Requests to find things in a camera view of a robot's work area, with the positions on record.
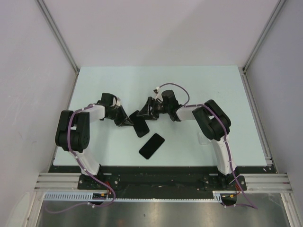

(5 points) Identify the clear phone case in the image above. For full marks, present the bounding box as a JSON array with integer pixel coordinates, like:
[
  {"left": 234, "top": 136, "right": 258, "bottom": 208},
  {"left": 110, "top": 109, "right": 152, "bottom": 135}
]
[{"left": 197, "top": 132, "right": 210, "bottom": 146}]

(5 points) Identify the right aluminium frame post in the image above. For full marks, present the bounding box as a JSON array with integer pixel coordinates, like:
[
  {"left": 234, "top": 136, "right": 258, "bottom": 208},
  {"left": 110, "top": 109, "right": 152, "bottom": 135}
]
[{"left": 242, "top": 0, "right": 288, "bottom": 73}]

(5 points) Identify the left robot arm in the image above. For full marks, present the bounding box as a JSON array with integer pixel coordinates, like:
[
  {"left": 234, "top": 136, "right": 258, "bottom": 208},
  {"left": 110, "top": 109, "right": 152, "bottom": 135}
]
[{"left": 55, "top": 104, "right": 134, "bottom": 189}]

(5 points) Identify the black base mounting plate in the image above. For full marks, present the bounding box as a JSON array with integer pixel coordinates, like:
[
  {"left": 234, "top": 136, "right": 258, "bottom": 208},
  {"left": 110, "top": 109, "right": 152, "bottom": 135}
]
[{"left": 49, "top": 166, "right": 275, "bottom": 200}]

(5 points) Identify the right aluminium side rail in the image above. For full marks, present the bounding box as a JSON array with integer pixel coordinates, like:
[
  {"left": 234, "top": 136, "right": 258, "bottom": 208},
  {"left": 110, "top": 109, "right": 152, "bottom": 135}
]
[{"left": 239, "top": 67, "right": 274, "bottom": 166}]

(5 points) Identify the left aluminium frame post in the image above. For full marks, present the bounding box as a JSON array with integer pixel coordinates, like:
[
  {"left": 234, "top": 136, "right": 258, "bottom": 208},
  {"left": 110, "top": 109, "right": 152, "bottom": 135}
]
[{"left": 35, "top": 0, "right": 80, "bottom": 75}]

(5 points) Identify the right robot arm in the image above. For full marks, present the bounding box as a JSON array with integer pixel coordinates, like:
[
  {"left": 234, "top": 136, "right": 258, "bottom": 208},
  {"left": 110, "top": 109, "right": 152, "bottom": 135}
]
[{"left": 137, "top": 97, "right": 236, "bottom": 190}]

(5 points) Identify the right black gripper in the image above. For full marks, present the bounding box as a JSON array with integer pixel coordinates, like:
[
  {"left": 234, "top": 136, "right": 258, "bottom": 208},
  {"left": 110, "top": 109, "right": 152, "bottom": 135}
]
[{"left": 137, "top": 97, "right": 170, "bottom": 121}]

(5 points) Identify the front aluminium frame rail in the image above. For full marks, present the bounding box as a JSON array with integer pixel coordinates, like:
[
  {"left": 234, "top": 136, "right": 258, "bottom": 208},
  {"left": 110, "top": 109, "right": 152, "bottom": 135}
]
[{"left": 35, "top": 173, "right": 293, "bottom": 193}]

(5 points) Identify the aluminium frame post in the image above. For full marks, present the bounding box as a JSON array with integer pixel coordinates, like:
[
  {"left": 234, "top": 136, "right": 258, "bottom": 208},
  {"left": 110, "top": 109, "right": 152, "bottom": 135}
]
[
  {"left": 35, "top": 0, "right": 80, "bottom": 75},
  {"left": 242, "top": 0, "right": 288, "bottom": 73}
]

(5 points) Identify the black smartphone on table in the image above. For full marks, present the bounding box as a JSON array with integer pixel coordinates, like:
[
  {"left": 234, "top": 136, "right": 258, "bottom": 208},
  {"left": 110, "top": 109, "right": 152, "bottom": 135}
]
[{"left": 139, "top": 133, "right": 165, "bottom": 160}]

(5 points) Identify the white slotted cable duct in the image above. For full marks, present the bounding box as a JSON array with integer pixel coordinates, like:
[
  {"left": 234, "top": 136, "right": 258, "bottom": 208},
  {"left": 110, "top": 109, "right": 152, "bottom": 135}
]
[{"left": 44, "top": 191, "right": 240, "bottom": 203}]

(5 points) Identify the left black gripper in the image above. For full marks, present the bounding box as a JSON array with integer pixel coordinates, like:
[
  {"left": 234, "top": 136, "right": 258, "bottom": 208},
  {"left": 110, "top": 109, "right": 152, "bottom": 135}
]
[{"left": 107, "top": 105, "right": 134, "bottom": 127}]

